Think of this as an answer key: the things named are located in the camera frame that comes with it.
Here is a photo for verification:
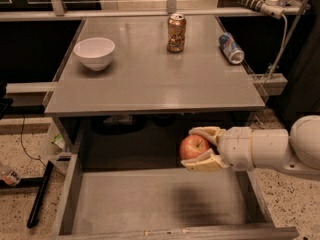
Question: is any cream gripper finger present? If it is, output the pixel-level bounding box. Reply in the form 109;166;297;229
181;149;230;172
189;126;226;146

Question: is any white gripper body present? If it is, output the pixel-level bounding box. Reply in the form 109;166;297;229
217;127;254;171

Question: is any red apple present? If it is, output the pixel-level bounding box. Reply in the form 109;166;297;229
179;134;210;160

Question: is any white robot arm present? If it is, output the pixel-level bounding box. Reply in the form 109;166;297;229
181;115;320;179

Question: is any open grey top drawer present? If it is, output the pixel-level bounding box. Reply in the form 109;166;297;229
53;119;298;240

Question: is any blue soda can lying down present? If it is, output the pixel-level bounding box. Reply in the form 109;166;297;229
219;32;245;65

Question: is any grey cabinet counter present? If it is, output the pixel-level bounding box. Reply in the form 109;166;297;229
46;15;264;118

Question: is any upright gold soda can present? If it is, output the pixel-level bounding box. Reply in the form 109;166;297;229
167;13;187;53

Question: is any white ceramic bowl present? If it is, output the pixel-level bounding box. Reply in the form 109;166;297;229
73;37;115;71

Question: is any black bar on floor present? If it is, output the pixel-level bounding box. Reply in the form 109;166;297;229
27;161;54;229

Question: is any white knob device with cable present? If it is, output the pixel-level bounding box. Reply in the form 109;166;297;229
235;0;288;83

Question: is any black cable on floor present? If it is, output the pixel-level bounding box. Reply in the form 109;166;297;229
19;114;48;168

